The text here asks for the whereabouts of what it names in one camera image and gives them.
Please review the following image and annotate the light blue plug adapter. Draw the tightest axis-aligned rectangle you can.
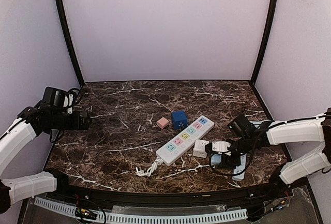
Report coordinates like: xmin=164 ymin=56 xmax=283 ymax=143
xmin=210 ymin=154 xmax=222 ymax=166

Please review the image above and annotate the white multicolour power strip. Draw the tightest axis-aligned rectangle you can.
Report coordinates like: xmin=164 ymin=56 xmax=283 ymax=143
xmin=155 ymin=115 xmax=215 ymax=166

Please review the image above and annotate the pink plug adapter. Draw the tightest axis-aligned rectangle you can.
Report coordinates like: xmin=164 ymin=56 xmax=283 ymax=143
xmin=156 ymin=117 xmax=169 ymax=129

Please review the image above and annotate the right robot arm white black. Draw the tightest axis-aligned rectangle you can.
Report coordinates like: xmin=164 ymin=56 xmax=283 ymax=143
xmin=204 ymin=110 xmax=330 ymax=195

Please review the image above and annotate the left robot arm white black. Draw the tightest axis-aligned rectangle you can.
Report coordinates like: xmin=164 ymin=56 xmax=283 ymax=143
xmin=1 ymin=107 xmax=92 ymax=214

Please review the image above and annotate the white cube socket adapter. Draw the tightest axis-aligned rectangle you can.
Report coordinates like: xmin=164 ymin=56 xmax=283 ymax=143
xmin=192 ymin=139 xmax=210 ymax=158

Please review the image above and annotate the dark blue cube socket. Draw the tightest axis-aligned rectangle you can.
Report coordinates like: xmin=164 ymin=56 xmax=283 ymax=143
xmin=171 ymin=111 xmax=188 ymax=130

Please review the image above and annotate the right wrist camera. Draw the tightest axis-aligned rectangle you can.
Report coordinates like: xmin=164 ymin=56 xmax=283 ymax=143
xmin=227 ymin=114 xmax=256 ymax=139

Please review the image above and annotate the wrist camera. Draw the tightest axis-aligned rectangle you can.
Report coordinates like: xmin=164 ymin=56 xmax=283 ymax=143
xmin=40 ymin=87 xmax=80 ymax=114
xmin=227 ymin=114 xmax=256 ymax=139

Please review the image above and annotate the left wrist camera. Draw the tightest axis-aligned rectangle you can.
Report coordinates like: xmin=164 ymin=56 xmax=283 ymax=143
xmin=40 ymin=87 xmax=80 ymax=114

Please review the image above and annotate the white slotted cable duct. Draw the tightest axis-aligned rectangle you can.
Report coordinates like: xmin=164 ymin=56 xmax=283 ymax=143
xmin=34 ymin=197 xmax=248 ymax=223

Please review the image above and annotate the black front table rail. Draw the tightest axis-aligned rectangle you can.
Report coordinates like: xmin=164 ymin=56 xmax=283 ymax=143
xmin=46 ymin=184 xmax=286 ymax=209

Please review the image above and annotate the white coiled cable with plug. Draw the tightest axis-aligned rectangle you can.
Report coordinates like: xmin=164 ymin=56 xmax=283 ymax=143
xmin=134 ymin=157 xmax=164 ymax=177

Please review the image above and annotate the left black frame post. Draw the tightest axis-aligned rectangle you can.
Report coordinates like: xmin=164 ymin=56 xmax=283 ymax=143
xmin=55 ymin=0 xmax=85 ymax=87

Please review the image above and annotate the black frame post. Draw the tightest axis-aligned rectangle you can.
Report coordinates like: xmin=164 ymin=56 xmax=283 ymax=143
xmin=250 ymin=0 xmax=277 ymax=87
xmin=55 ymin=0 xmax=85 ymax=87

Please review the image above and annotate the right black frame post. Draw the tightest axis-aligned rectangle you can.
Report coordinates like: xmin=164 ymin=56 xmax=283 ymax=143
xmin=250 ymin=0 xmax=277 ymax=87

